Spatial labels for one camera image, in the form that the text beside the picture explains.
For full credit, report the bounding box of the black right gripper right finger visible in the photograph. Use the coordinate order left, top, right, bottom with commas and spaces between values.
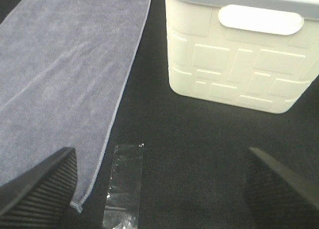
244, 147, 319, 229

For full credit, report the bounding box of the clear tape strip right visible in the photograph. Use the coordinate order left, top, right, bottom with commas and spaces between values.
102, 144, 145, 229

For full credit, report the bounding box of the white plastic storage bin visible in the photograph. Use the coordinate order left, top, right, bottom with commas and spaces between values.
165, 0, 319, 114

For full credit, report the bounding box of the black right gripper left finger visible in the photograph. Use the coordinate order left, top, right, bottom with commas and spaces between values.
0, 147, 78, 229

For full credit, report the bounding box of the grey blue towel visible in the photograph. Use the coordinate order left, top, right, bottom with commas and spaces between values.
0, 0, 151, 212

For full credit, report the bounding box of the black table cloth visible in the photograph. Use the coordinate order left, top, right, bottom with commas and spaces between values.
0, 0, 319, 229

